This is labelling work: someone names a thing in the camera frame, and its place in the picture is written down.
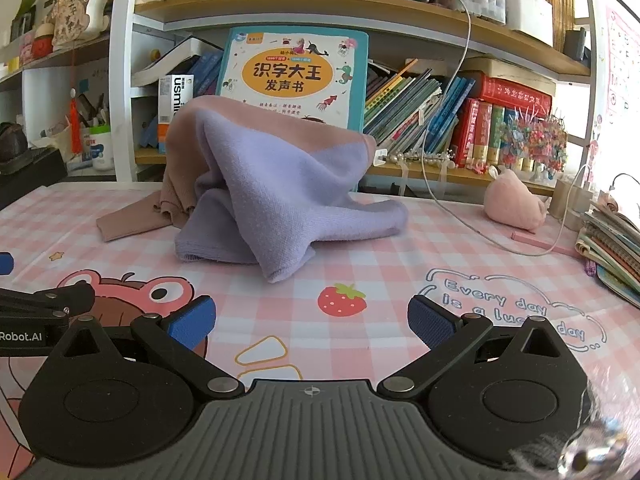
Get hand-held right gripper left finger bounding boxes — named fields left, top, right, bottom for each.
left=47, top=296, right=246, bottom=402

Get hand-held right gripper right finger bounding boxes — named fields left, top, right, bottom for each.
left=376, top=295, right=576, bottom=402

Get purple and pink sweater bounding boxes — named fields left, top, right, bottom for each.
left=96, top=95, right=408, bottom=283

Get black box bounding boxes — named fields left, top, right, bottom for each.
left=0, top=147, right=68, bottom=211

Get white jar with green lid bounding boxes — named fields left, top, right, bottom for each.
left=89, top=125, right=115, bottom=171

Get pink plush toy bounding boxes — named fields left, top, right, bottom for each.
left=483, top=167, right=551, bottom=233

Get red tassel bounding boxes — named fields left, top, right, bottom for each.
left=67, top=87, right=84, bottom=156

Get pens in holder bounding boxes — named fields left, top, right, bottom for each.
left=75, top=92, right=111, bottom=128

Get white charger block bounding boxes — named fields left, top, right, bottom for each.
left=550, top=175, right=596, bottom=221

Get stack of notebooks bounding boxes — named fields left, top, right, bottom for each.
left=574, top=195, right=640, bottom=308

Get row of thick red dictionaries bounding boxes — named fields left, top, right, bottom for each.
left=450, top=72, right=556, bottom=171

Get grey fuzzy cuff with crystal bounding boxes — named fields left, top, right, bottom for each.
left=510, top=417, right=628, bottom=480

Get colourful bead ornament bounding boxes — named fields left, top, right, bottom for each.
left=497, top=107, right=568, bottom=181

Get white and wood bookshelf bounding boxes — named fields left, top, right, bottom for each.
left=0, top=0, right=601, bottom=201

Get row of thin picture books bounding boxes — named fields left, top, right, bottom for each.
left=364, top=60, right=476, bottom=156

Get white and orange carton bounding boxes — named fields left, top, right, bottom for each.
left=157, top=74, right=195, bottom=156

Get red round figurine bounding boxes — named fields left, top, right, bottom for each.
left=32, top=22, right=54, bottom=59

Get blue leaning books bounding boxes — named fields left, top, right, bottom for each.
left=187, top=51, right=223, bottom=98

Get open white book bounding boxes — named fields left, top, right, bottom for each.
left=132, top=35, right=223, bottom=88

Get embroidered fabric sachet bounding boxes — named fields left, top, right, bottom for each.
left=52, top=0, right=96, bottom=52

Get teal children's picture book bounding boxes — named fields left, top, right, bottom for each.
left=216, top=26, right=370, bottom=133

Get white cat figurine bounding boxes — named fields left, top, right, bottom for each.
left=87, top=0, right=114, bottom=41

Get white storage box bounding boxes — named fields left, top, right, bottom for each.
left=505, top=0, right=555, bottom=48

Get orange book set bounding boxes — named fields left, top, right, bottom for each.
left=535, top=0, right=576, bottom=51

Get pearl bead string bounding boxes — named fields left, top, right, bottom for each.
left=375, top=150, right=456, bottom=168

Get white charging cable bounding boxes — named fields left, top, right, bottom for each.
left=420, top=0, right=591, bottom=257

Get wall poster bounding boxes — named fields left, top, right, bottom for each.
left=602, top=0, right=640, bottom=126

